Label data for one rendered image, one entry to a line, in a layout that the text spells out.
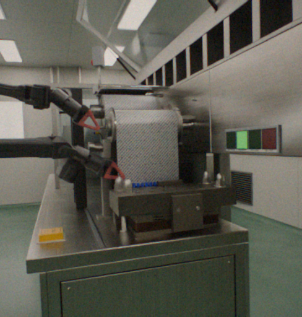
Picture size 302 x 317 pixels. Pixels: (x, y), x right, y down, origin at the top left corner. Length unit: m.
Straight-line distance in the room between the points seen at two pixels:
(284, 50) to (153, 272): 0.68
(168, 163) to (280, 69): 0.53
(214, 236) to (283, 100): 0.44
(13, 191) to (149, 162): 5.75
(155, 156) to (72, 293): 0.54
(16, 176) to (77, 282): 5.88
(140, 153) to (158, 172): 0.10
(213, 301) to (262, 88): 0.65
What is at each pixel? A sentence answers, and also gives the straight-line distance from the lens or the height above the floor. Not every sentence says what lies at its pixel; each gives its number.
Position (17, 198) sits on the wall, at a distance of 6.77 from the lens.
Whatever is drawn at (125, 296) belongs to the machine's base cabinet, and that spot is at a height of 0.76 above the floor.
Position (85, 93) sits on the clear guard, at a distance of 2.16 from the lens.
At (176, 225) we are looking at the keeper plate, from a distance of 0.96.
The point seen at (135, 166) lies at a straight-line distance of 1.12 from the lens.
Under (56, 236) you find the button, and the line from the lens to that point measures 0.99.
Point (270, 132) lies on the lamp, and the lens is 0.84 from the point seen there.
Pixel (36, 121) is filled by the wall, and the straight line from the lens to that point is 6.68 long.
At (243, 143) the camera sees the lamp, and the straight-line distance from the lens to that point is 0.94.
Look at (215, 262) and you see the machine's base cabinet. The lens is 1.02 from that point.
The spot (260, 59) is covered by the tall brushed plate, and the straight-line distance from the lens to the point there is 0.91.
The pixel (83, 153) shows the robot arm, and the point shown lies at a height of 1.16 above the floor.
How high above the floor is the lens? 1.18
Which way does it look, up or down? 3 degrees down
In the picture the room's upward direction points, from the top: 2 degrees counter-clockwise
